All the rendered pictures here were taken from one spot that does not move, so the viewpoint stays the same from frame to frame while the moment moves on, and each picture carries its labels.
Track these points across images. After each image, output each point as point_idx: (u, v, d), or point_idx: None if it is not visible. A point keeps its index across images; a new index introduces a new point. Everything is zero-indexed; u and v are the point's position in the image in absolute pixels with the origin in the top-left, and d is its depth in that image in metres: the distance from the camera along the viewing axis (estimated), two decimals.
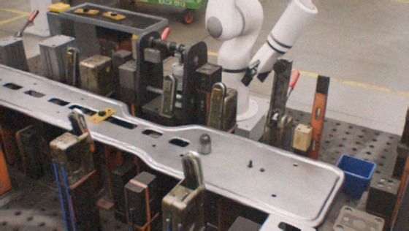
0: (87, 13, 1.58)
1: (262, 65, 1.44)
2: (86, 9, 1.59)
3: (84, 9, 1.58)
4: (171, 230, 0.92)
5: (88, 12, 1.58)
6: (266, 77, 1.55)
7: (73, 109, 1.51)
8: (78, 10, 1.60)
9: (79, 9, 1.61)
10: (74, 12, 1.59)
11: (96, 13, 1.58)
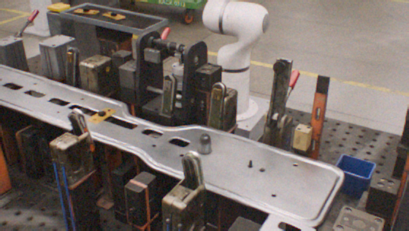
0: (87, 13, 1.58)
1: None
2: (86, 9, 1.59)
3: (84, 9, 1.58)
4: (171, 230, 0.92)
5: (88, 12, 1.58)
6: None
7: (73, 109, 1.51)
8: (78, 10, 1.60)
9: (79, 9, 1.61)
10: (74, 12, 1.59)
11: (96, 13, 1.58)
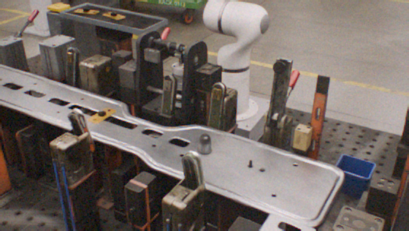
0: (87, 13, 1.58)
1: None
2: (86, 9, 1.59)
3: (84, 9, 1.58)
4: (171, 230, 0.92)
5: (88, 12, 1.58)
6: None
7: (73, 109, 1.51)
8: (78, 10, 1.60)
9: (79, 9, 1.61)
10: (74, 12, 1.59)
11: (96, 13, 1.58)
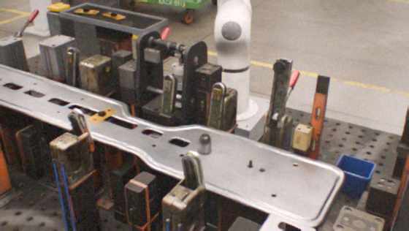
0: (87, 13, 1.58)
1: None
2: (86, 9, 1.59)
3: (84, 9, 1.58)
4: (171, 230, 0.92)
5: (88, 12, 1.58)
6: None
7: (73, 109, 1.51)
8: (78, 10, 1.60)
9: (79, 9, 1.61)
10: (74, 12, 1.59)
11: (96, 13, 1.58)
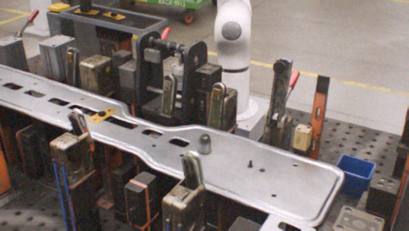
0: (87, 13, 1.58)
1: None
2: None
3: None
4: (171, 230, 0.92)
5: (88, 12, 1.58)
6: (91, 3, 1.59)
7: (73, 109, 1.51)
8: (78, 10, 1.60)
9: (79, 9, 1.61)
10: (74, 12, 1.59)
11: (96, 13, 1.58)
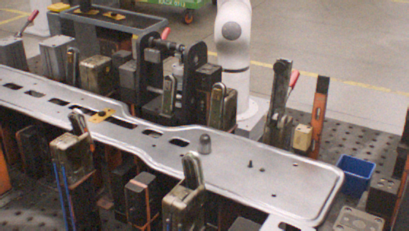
0: (87, 13, 1.58)
1: None
2: None
3: None
4: (171, 230, 0.92)
5: (88, 12, 1.58)
6: (91, 3, 1.59)
7: (73, 109, 1.51)
8: (78, 10, 1.60)
9: (79, 9, 1.61)
10: (74, 12, 1.59)
11: (96, 13, 1.58)
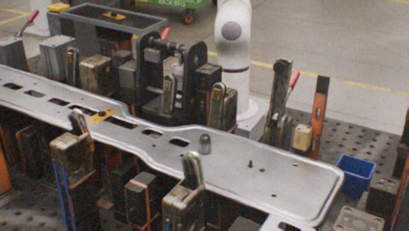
0: None
1: None
2: None
3: None
4: (171, 230, 0.92)
5: None
6: None
7: (73, 109, 1.51)
8: None
9: None
10: None
11: None
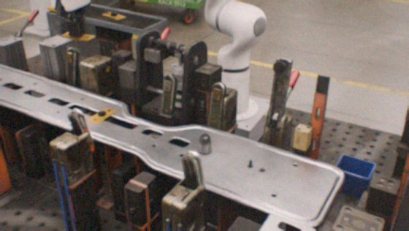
0: (77, 39, 1.14)
1: None
2: None
3: None
4: (171, 230, 0.92)
5: (79, 38, 1.14)
6: (85, 25, 1.15)
7: (73, 109, 1.51)
8: (68, 33, 1.17)
9: None
10: (61, 36, 1.16)
11: (88, 39, 1.14)
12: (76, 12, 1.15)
